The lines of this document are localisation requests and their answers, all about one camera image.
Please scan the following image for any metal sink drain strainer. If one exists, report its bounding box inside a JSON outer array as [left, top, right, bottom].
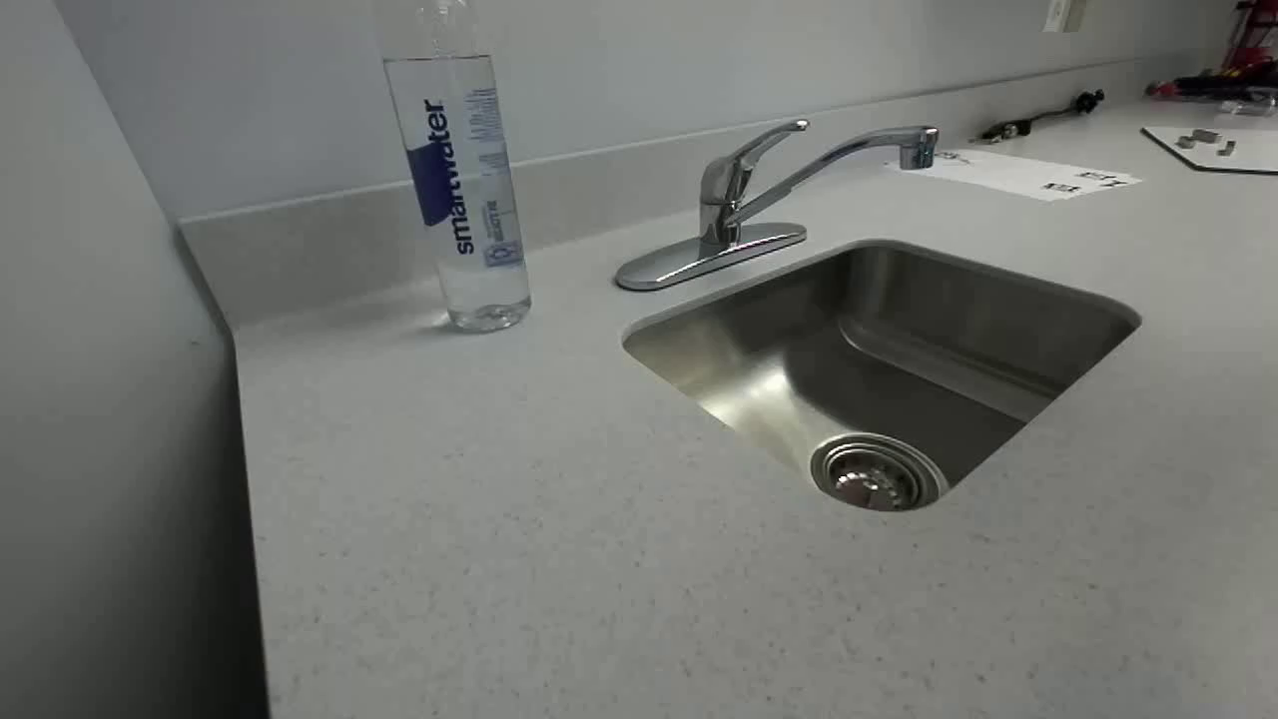
[[806, 431, 949, 517]]

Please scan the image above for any red and black device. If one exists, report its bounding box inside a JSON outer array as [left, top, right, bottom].
[[1146, 0, 1278, 110]]

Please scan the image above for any clear smartwater plastic bottle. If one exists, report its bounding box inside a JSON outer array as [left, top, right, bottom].
[[375, 0, 533, 336]]

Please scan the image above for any paper at right edge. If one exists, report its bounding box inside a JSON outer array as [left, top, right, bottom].
[[1139, 119, 1278, 182]]

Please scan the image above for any chrome faucet lever handle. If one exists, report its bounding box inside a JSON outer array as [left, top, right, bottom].
[[699, 118, 813, 211]]

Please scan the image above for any chrome faucet base plate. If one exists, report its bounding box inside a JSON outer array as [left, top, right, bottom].
[[611, 220, 809, 295]]

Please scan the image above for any black tool with cable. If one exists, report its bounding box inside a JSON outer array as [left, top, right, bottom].
[[975, 86, 1110, 147]]

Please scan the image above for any stainless steel sink basin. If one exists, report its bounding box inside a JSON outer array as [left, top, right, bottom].
[[617, 237, 1146, 517]]

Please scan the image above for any white paper sheet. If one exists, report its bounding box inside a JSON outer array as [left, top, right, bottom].
[[930, 144, 1146, 209]]

